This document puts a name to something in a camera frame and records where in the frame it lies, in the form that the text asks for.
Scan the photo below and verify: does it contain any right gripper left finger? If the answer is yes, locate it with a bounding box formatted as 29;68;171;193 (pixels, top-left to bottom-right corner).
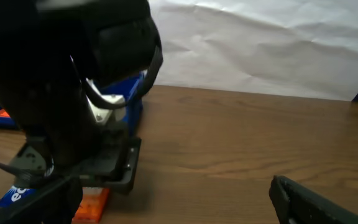
0;175;84;224

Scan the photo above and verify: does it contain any blue candy pack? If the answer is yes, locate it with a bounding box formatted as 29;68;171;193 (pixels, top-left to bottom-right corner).
0;184;39;210

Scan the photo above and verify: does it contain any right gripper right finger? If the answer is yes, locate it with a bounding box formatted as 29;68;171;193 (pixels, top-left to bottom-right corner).
268;175;358;224

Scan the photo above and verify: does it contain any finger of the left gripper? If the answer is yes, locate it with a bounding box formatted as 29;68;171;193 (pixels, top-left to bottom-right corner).
79;136;142;196

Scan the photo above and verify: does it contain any blue tray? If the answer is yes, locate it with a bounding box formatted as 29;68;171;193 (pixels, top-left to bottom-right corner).
0;70;145;138

